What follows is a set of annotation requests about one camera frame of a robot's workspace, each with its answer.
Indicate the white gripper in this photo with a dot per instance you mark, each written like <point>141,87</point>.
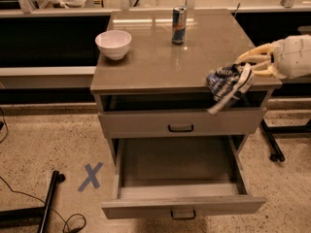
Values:
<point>289,58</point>

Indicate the blue chip bag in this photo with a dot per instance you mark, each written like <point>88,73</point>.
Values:
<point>228,84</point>

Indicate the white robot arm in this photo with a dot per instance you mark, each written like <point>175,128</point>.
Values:
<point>306,55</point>

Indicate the closed grey upper drawer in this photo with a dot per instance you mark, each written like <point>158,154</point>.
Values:
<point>176,123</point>

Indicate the grey drawer cabinet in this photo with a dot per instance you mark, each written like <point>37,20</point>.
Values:
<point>157,75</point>

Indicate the open grey lower drawer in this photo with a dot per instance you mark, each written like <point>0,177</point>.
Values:
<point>181,178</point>

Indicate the blue silver energy drink can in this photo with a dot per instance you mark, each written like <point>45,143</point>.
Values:
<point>179,19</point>

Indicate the white bowl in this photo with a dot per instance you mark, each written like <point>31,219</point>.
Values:
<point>114,44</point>

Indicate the blue tape cross mark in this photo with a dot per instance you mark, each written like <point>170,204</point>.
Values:
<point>91,173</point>

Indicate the black stand leg left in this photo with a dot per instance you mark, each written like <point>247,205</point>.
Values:
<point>33,216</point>

